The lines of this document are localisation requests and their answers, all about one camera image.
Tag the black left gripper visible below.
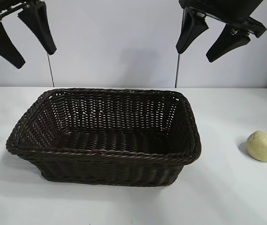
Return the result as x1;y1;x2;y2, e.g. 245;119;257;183
0;0;58;70

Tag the dark brown woven basket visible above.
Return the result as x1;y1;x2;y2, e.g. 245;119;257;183
6;87;202;188

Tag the pale yellow egg yolk pastry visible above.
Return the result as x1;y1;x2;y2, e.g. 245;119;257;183
245;130;267;162

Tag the thin grey vertical rod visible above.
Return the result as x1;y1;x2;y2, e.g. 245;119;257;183
175;52;180;89
46;52;55;85

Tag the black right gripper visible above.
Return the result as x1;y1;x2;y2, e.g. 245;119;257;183
175;0;267;63

